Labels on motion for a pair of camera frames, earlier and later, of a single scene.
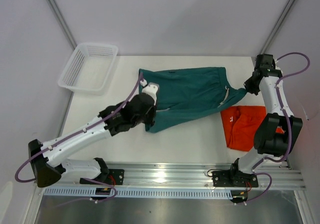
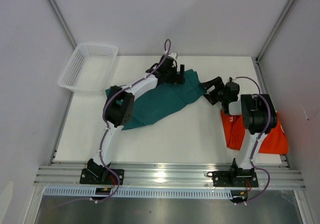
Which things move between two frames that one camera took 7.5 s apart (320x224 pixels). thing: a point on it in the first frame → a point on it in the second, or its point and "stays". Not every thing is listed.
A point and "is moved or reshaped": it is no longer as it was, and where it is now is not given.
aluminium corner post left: x=53 y=4 stays
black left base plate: x=114 y=176 stays
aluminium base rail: x=190 y=176 stays
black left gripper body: x=148 y=117 → x=172 y=76
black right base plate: x=233 y=178 stays
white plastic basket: x=89 y=68 stays
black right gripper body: x=251 y=86 → x=222 y=97
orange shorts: x=240 y=123 stays
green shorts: x=188 y=95 is moved or reshaped
